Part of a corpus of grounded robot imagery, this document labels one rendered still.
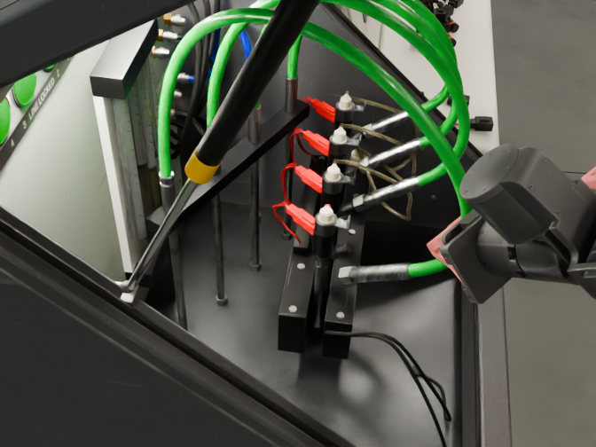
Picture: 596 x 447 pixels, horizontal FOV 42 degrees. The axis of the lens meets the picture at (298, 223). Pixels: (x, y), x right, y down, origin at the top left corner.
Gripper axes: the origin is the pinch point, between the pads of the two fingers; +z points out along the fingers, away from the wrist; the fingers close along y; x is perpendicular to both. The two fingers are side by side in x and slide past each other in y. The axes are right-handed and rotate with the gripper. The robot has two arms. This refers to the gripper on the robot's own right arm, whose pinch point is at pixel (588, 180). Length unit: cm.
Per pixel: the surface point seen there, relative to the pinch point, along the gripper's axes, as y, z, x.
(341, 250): 6.9, 29.2, 7.5
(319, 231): 11.3, 28.4, 9.0
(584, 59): -83, 88, -240
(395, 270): 7.4, 15.5, 17.1
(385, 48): 11, 46, -55
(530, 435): -96, 78, -51
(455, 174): 15.6, 1.6, 17.7
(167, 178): 28.1, 37.9, 13.6
